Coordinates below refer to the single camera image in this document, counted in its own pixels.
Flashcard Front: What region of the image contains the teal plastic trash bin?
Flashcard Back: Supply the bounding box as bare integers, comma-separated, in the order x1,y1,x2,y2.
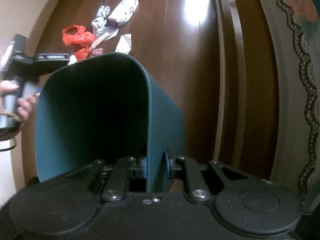
35,53,185,192

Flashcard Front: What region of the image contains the white ball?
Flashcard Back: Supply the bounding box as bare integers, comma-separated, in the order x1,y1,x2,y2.
68,48,93,65

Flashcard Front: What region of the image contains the red plastic bag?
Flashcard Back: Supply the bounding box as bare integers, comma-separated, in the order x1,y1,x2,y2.
62,25,95,48

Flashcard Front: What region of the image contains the small maroon wrapper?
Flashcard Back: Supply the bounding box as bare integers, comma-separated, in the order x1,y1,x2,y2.
91,48,104,57

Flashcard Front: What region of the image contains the silver blue wrapper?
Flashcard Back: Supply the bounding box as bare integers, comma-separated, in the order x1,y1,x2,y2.
91,5,119,41

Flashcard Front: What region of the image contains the white tissue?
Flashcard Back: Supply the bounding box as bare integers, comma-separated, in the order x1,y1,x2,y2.
115,34,132,54

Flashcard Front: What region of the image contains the white purple biscuit wrapper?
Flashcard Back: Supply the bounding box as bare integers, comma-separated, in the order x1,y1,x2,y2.
107,0,139,27

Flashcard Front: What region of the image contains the person's left hand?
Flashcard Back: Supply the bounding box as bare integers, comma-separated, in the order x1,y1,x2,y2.
1,80,40,122

